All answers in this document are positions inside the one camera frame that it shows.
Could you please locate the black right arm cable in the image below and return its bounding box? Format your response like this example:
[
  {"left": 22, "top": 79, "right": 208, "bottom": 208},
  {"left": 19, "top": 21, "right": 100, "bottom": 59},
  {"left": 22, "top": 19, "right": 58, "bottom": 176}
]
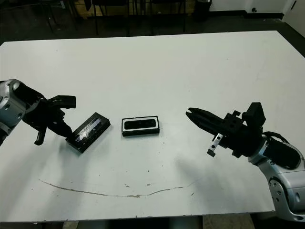
[{"left": 262, "top": 130, "right": 290, "bottom": 144}]

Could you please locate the black box base white insert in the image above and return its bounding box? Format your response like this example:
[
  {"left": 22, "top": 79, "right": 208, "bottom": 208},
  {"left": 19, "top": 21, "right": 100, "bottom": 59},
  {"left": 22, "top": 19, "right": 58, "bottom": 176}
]
[{"left": 121, "top": 115, "right": 160, "bottom": 137}]

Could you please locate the black office chair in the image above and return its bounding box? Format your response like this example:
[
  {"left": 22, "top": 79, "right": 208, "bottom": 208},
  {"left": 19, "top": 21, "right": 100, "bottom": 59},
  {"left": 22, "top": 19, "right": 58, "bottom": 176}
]
[
  {"left": 91, "top": 0, "right": 131, "bottom": 36},
  {"left": 150, "top": 0, "right": 187, "bottom": 34}
]

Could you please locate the black printed box lid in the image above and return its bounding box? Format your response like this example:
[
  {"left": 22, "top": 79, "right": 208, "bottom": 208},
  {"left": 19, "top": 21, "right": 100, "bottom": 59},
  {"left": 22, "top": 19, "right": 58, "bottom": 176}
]
[{"left": 65, "top": 112, "right": 112, "bottom": 155}]

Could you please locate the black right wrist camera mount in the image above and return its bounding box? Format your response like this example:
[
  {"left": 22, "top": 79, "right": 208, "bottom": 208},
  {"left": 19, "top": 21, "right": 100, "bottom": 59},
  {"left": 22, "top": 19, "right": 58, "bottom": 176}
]
[{"left": 242, "top": 102, "right": 267, "bottom": 131}]

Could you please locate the black waste bin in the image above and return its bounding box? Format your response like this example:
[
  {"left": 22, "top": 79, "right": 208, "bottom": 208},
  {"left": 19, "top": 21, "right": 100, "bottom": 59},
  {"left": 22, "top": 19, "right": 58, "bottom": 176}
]
[{"left": 194, "top": 0, "right": 212, "bottom": 21}]

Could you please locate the chair with thin black legs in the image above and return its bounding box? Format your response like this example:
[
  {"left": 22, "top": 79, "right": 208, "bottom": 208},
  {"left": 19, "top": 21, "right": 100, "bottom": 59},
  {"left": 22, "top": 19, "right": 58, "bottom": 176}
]
[{"left": 45, "top": 0, "right": 79, "bottom": 32}]

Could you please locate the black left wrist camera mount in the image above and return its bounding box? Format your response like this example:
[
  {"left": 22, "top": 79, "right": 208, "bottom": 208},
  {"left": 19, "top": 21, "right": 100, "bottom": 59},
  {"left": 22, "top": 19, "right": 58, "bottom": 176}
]
[{"left": 50, "top": 94, "right": 77, "bottom": 109}]

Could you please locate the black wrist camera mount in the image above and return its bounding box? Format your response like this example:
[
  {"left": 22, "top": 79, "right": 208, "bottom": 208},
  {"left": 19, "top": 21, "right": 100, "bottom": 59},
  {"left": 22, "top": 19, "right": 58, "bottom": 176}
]
[
  {"left": 242, "top": 102, "right": 267, "bottom": 131},
  {"left": 50, "top": 94, "right": 77, "bottom": 109}
]

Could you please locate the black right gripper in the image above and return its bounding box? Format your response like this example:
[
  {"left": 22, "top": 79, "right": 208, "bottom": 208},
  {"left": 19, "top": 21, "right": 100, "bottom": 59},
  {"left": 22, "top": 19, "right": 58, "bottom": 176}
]
[{"left": 185, "top": 107, "right": 264, "bottom": 158}]

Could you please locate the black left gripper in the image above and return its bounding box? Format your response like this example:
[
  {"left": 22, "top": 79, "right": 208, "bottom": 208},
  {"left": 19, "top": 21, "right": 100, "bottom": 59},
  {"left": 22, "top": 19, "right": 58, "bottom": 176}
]
[{"left": 23, "top": 97, "right": 73, "bottom": 146}]

